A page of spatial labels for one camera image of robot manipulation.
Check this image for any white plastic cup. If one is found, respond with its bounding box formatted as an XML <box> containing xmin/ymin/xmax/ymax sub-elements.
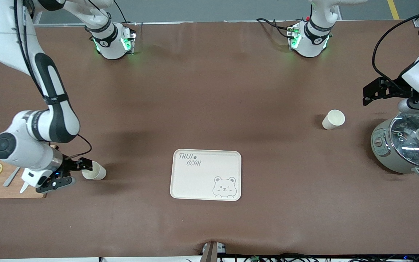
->
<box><xmin>322</xmin><ymin>110</ymin><xmax>346</xmax><ymax>130</ymax></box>
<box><xmin>82</xmin><ymin>161</ymin><xmax>107</xmax><ymax>180</ymax></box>

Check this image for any bamboo cutting board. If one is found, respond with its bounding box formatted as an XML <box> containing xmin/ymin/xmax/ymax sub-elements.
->
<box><xmin>0</xmin><ymin>146</ymin><xmax>46</xmax><ymax>199</ymax></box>

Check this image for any glass rice cooker lid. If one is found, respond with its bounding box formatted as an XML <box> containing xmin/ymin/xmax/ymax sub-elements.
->
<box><xmin>388</xmin><ymin>113</ymin><xmax>419</xmax><ymax>170</ymax></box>

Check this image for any grey green rice cooker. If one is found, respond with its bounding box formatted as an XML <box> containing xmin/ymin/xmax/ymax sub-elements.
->
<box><xmin>371</xmin><ymin>116</ymin><xmax>419</xmax><ymax>178</ymax></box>

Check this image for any white bear print tray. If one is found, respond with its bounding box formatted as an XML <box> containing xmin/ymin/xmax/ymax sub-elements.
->
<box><xmin>170</xmin><ymin>149</ymin><xmax>242</xmax><ymax>202</ymax></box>

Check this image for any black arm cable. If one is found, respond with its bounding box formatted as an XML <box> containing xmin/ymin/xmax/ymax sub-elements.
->
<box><xmin>13</xmin><ymin>0</ymin><xmax>55</xmax><ymax>99</ymax></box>
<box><xmin>372</xmin><ymin>7</ymin><xmax>419</xmax><ymax>91</ymax></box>

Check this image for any black base cable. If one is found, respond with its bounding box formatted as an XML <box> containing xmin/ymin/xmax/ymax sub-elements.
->
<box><xmin>256</xmin><ymin>17</ymin><xmax>294</xmax><ymax>39</ymax></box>
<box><xmin>113</xmin><ymin>0</ymin><xmax>128</xmax><ymax>24</ymax></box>

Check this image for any metal table edge mount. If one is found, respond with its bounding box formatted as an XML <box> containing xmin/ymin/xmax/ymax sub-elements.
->
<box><xmin>201</xmin><ymin>241</ymin><xmax>228</xmax><ymax>262</ymax></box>

